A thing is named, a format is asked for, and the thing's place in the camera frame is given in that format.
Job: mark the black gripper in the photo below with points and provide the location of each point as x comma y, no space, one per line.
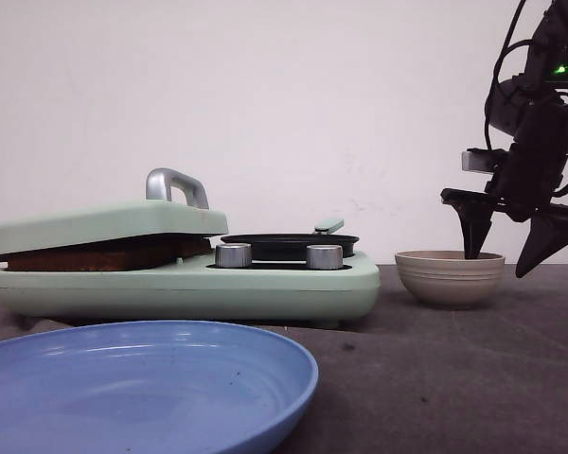
522,186

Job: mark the beige ribbed ceramic bowl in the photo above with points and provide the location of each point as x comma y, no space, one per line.
448,278

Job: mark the breakfast maker hinged lid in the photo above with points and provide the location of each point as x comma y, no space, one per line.
175,204

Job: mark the white bread slice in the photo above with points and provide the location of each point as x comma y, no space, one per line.
188,246
84,259

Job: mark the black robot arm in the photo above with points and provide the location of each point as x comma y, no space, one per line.
528,100

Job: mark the mint green breakfast maker base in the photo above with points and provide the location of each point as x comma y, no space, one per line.
195,289

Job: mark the right silver control knob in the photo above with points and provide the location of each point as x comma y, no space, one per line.
324,257

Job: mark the silver control knob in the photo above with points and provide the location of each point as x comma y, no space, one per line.
233,255
324,257

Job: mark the black round frying pan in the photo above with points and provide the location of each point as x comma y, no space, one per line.
292,246

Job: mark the left silver control knob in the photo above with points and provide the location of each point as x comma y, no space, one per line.
233,255

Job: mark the blue plastic plate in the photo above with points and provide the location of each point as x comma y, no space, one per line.
152,387

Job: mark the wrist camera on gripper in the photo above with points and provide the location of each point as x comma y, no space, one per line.
482,160

